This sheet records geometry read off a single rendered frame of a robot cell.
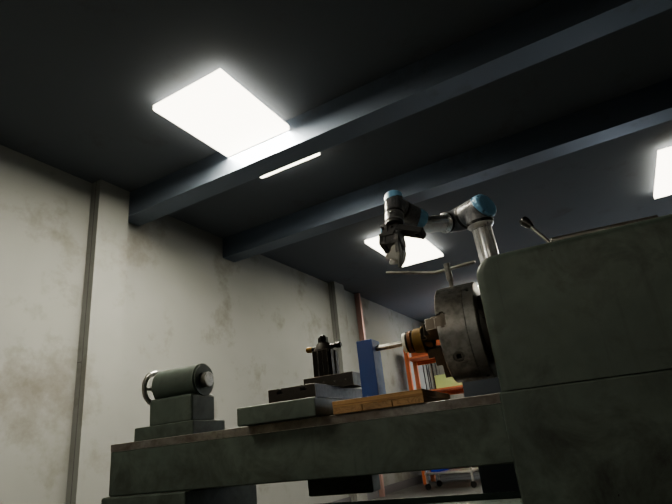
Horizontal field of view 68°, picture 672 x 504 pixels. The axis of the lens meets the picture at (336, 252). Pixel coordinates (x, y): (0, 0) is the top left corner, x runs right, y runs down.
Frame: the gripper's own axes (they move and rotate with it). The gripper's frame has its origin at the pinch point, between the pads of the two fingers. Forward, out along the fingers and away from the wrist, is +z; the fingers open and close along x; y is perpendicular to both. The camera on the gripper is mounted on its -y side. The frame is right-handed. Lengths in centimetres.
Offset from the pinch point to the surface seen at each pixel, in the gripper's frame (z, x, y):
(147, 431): 44, -10, 112
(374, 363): 30.4, -11.7, 15.4
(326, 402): 45, -5, 30
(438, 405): 51, -5, -7
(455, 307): 23.4, 2.2, -17.5
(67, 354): -55, -80, 290
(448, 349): 34.8, -2.4, -12.9
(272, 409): 48, 2, 46
